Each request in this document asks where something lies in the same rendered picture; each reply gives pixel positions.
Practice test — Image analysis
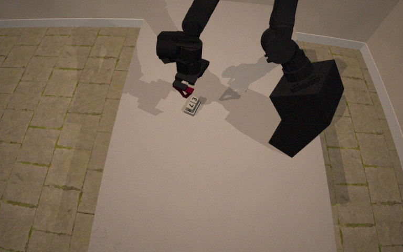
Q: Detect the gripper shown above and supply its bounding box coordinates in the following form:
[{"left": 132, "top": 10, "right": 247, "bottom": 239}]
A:
[{"left": 173, "top": 57, "right": 209, "bottom": 98}]

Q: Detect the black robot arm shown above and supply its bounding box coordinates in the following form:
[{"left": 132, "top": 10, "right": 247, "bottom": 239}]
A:
[{"left": 156, "top": 0, "right": 320, "bottom": 93}]

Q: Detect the white calendar cube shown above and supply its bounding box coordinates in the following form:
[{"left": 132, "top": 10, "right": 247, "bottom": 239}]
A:
[
  {"left": 190, "top": 96, "right": 199, "bottom": 107},
  {"left": 186, "top": 102, "right": 196, "bottom": 113}
]

